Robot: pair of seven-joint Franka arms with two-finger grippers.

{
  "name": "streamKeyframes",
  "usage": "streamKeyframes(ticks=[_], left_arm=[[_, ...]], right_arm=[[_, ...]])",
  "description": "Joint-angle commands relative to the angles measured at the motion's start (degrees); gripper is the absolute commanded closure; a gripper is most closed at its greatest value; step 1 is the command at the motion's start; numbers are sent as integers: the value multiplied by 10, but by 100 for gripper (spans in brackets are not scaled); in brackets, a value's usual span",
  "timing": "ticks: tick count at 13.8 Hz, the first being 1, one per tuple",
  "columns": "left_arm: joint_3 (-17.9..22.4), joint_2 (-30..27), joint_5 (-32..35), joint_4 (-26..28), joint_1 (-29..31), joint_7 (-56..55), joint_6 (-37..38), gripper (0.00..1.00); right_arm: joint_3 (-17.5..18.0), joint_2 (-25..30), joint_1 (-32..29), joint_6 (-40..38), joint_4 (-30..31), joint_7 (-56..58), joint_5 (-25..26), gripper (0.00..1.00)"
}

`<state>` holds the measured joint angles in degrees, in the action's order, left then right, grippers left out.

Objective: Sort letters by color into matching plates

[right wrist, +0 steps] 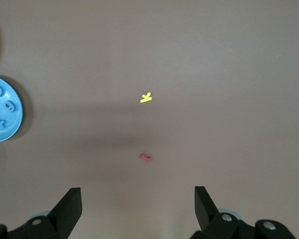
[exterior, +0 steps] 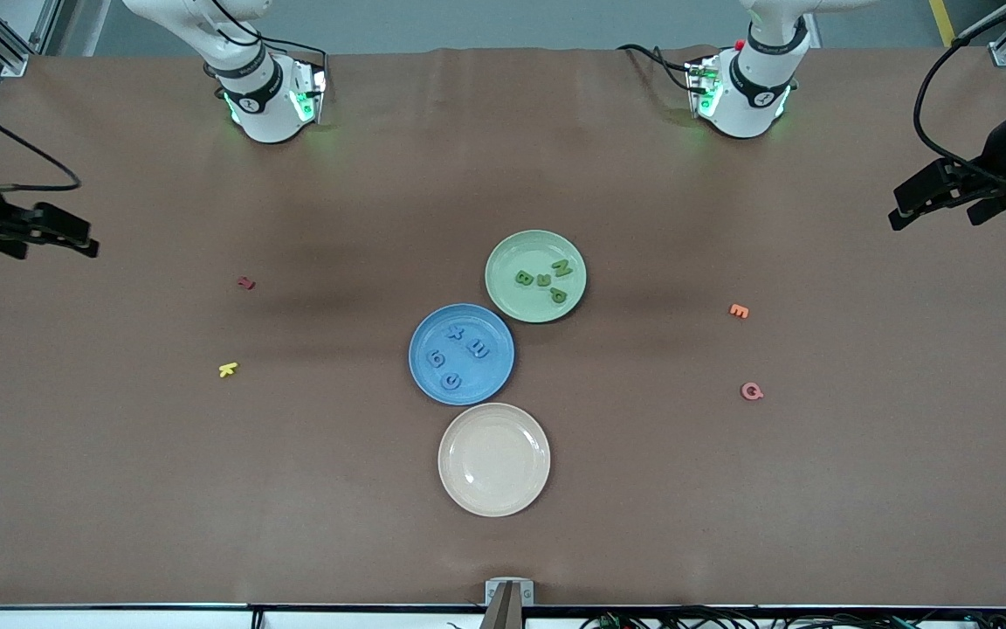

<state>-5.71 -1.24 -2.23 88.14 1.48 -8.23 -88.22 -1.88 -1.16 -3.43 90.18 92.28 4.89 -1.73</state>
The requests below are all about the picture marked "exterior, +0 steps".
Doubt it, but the white table edge board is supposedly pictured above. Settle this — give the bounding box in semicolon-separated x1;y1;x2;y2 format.
258;606;1006;629
0;606;254;629

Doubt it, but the green plate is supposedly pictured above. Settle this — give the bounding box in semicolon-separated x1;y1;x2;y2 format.
485;230;588;324

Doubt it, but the blue plate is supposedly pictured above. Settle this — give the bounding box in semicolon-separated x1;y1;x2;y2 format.
409;303;516;406

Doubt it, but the beige plate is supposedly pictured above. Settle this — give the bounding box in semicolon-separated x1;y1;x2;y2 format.
438;403;552;518

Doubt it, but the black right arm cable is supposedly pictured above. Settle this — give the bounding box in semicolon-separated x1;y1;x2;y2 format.
0;92;82;191

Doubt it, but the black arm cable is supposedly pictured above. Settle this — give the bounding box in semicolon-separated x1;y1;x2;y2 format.
0;92;82;191
912;0;1006;189

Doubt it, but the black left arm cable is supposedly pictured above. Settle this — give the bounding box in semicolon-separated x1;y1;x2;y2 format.
912;0;1006;189

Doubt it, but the black base cable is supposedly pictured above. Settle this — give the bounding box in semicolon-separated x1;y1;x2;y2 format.
254;31;329;97
617;42;698;93

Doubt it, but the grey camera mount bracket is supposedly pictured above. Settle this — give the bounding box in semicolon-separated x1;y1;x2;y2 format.
485;578;535;629

